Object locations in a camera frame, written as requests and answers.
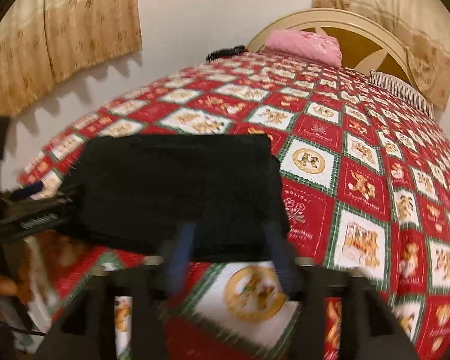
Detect black pants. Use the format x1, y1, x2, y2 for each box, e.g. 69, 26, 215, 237
61, 134, 290, 263

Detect person's left hand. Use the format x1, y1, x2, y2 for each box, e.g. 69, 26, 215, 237
0, 267, 34, 304

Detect red patchwork bear bedspread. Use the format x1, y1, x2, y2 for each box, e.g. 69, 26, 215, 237
20, 53, 450, 359

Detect striped pillow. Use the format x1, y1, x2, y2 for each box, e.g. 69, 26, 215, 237
369, 69, 435, 119

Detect black object at bedside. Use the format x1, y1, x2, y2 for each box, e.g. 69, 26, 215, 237
205, 45, 248, 62

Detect beige side window curtain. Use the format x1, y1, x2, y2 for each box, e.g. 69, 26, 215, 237
0, 0, 142, 116

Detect pink folded blanket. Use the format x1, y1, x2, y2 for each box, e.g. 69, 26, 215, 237
264, 29, 342, 68

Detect cream round headboard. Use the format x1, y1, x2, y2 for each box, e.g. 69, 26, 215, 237
247, 8, 416, 87

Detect beige curtain behind headboard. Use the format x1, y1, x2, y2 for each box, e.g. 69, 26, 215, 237
312, 0, 450, 110

